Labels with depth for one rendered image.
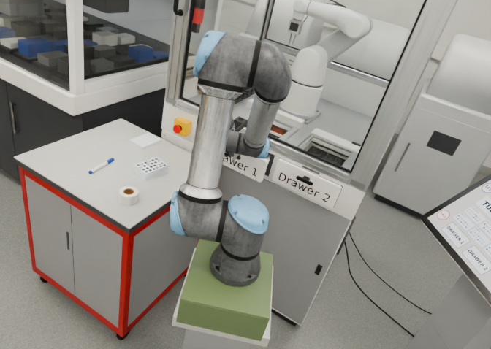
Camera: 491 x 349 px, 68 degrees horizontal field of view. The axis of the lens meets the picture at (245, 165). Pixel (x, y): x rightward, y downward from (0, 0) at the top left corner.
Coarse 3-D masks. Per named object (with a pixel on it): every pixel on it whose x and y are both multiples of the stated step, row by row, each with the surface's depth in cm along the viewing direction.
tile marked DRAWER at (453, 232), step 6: (444, 228) 125; (450, 228) 124; (456, 228) 123; (450, 234) 123; (456, 234) 121; (462, 234) 120; (456, 240) 120; (462, 240) 119; (468, 240) 118; (456, 246) 119
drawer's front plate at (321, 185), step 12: (276, 168) 157; (288, 168) 155; (300, 168) 153; (276, 180) 160; (312, 180) 151; (324, 180) 149; (300, 192) 156; (324, 192) 150; (336, 192) 148; (324, 204) 153
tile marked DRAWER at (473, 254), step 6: (474, 246) 115; (462, 252) 117; (468, 252) 115; (474, 252) 114; (480, 252) 113; (468, 258) 114; (474, 258) 113; (480, 258) 112; (486, 258) 111; (474, 264) 112; (480, 264) 111; (486, 264) 110; (480, 270) 110; (486, 270) 109
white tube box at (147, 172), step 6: (156, 156) 161; (138, 162) 154; (144, 162) 156; (150, 162) 157; (156, 162) 158; (162, 162) 159; (138, 168) 151; (144, 168) 152; (150, 168) 153; (162, 168) 155; (168, 168) 158; (138, 174) 152; (144, 174) 149; (150, 174) 151; (156, 174) 154
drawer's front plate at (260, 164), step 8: (224, 160) 162; (240, 160) 158; (248, 160) 156; (256, 160) 154; (264, 160) 152; (232, 168) 161; (248, 168) 157; (256, 168) 155; (264, 168) 153; (248, 176) 159; (256, 176) 157
